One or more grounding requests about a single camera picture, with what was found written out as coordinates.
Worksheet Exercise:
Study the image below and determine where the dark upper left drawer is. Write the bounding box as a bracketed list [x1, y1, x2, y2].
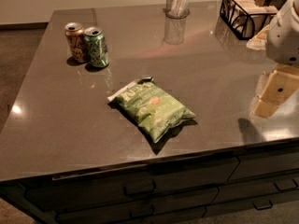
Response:
[26, 158, 238, 212]

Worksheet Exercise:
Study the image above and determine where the dark drawer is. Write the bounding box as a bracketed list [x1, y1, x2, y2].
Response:
[57, 188, 219, 224]
[212, 175, 299, 211]
[26, 158, 238, 212]
[230, 147, 299, 180]

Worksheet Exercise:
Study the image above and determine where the black wire napkin basket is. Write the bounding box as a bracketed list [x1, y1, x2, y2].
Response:
[220, 0, 278, 40]

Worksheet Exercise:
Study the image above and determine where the green soda can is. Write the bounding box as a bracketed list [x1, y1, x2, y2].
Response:
[84, 27, 109, 68]

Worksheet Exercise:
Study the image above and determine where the dark lower right drawer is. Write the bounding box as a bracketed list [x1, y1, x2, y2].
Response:
[212, 175, 299, 211]

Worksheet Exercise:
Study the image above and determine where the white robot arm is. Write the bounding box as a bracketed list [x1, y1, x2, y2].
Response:
[265, 0, 299, 65]

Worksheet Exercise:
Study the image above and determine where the dark upper right drawer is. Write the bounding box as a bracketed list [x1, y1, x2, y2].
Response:
[230, 147, 299, 180]

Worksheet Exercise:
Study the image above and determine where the orange soda can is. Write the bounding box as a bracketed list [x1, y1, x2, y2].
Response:
[64, 22, 89, 63]

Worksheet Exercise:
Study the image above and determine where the green jalapeno chip bag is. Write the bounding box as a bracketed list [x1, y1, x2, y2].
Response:
[108, 77, 195, 143]

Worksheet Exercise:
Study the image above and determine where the dark lower left drawer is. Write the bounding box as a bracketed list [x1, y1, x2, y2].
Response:
[57, 188, 219, 224]

